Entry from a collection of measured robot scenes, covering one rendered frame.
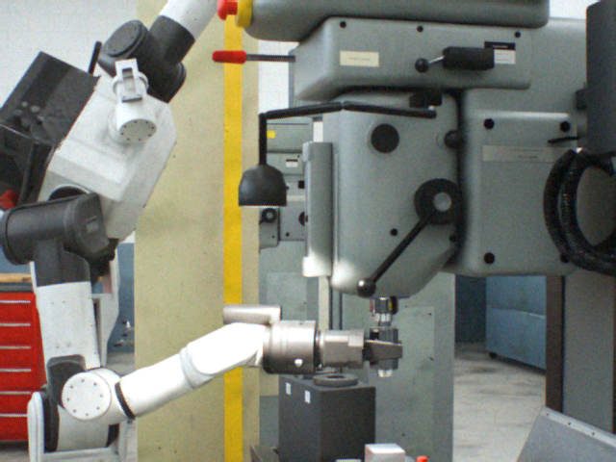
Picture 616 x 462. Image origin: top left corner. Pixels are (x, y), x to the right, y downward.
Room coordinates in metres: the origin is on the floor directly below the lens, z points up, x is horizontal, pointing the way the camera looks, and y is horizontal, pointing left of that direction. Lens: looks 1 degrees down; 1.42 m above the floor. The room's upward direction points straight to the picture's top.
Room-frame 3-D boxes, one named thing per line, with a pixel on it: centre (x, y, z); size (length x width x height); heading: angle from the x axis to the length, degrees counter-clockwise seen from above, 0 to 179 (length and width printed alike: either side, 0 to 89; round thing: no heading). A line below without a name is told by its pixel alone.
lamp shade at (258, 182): (1.38, 0.06, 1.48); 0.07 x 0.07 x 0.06
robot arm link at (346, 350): (1.52, -0.04, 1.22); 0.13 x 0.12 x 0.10; 175
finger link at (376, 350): (1.48, -0.12, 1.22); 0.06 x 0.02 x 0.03; 85
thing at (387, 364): (1.51, -0.13, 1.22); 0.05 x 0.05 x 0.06
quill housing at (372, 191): (1.51, -0.13, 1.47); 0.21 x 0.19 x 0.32; 13
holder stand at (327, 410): (1.90, -0.04, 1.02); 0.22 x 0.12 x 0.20; 23
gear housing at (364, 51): (1.52, -0.17, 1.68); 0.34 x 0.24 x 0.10; 103
